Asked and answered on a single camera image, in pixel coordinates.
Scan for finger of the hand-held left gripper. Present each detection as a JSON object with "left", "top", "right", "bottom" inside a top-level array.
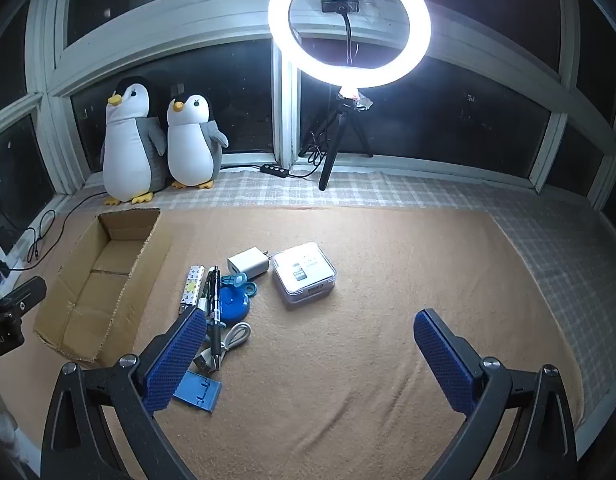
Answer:
[{"left": 0, "top": 276, "right": 47, "bottom": 326}]

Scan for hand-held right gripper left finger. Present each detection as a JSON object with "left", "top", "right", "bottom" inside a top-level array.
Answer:
[{"left": 40, "top": 306, "right": 209, "bottom": 480}]

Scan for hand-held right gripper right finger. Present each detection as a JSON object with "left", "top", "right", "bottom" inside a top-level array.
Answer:
[{"left": 414, "top": 309, "right": 579, "bottom": 480}]

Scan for blue phone stand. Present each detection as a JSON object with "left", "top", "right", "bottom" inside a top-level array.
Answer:
[{"left": 173, "top": 370, "right": 222, "bottom": 413}]

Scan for cardboard box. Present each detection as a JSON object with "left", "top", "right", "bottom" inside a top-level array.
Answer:
[{"left": 32, "top": 207, "right": 161, "bottom": 367}]

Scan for blue tape measure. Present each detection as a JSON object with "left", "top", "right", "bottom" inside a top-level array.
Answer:
[{"left": 219, "top": 285, "right": 251, "bottom": 322}]

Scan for white charger plug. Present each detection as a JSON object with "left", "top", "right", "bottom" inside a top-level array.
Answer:
[{"left": 227, "top": 247, "right": 271, "bottom": 279}]

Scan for clear plastic case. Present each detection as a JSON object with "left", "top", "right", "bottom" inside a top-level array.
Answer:
[{"left": 272, "top": 241, "right": 337, "bottom": 308}]

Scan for white power strip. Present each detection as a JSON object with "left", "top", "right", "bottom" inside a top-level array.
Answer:
[{"left": 0, "top": 232, "right": 38, "bottom": 283}]

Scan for black pen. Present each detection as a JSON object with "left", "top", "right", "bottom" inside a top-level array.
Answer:
[{"left": 208, "top": 266, "right": 225, "bottom": 372}]

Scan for patterned lighter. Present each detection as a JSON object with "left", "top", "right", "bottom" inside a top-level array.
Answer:
[{"left": 178, "top": 265, "right": 205, "bottom": 316}]

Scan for plaid cloth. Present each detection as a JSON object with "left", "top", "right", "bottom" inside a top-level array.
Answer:
[{"left": 62, "top": 166, "right": 616, "bottom": 441}]

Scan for large penguin plush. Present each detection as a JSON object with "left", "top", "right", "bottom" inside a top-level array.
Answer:
[{"left": 100, "top": 76, "right": 167, "bottom": 206}]

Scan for small penguin plush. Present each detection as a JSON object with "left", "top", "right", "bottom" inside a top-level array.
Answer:
[{"left": 166, "top": 93, "right": 229, "bottom": 190}]

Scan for black tripod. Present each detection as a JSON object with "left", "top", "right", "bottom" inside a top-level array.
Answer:
[{"left": 299, "top": 87, "right": 375, "bottom": 192}]

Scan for black gooseneck phone holder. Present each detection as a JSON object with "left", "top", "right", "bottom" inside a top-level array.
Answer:
[{"left": 322, "top": 0, "right": 359, "bottom": 66}]

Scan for black charging cables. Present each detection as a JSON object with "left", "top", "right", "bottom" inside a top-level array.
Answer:
[{"left": 22, "top": 187, "right": 108, "bottom": 265}]

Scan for white usb cable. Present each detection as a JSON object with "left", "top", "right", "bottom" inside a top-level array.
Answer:
[{"left": 195, "top": 321, "right": 253, "bottom": 373}]

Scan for black ring light cable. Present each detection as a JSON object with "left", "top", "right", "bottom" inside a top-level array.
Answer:
[{"left": 223, "top": 132, "right": 333, "bottom": 179}]

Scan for white window frame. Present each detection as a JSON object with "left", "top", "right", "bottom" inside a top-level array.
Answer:
[{"left": 0, "top": 0, "right": 616, "bottom": 211}]

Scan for white ring light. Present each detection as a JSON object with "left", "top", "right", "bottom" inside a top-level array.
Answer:
[{"left": 268, "top": 0, "right": 433, "bottom": 88}]

